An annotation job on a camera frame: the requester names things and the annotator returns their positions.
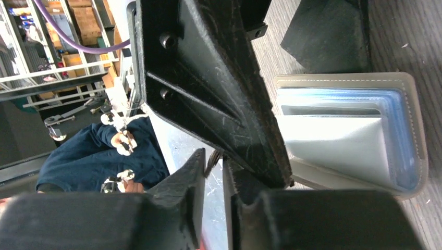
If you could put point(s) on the white magnetic stripe card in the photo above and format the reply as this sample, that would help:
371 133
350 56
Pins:
352 145

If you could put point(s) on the background storage shelves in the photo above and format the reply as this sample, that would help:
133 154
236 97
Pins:
56 53

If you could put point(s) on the person in blue shirt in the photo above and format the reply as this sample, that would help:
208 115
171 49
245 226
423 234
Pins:
85 161

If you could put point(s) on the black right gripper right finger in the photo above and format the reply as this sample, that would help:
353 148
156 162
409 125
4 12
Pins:
258 217

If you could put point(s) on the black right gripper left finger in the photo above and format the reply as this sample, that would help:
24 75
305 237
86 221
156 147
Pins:
167 216

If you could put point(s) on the taupe leather card holder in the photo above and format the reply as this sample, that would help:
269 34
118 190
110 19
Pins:
391 95

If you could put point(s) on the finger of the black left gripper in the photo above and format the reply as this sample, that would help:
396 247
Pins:
201 75
330 36

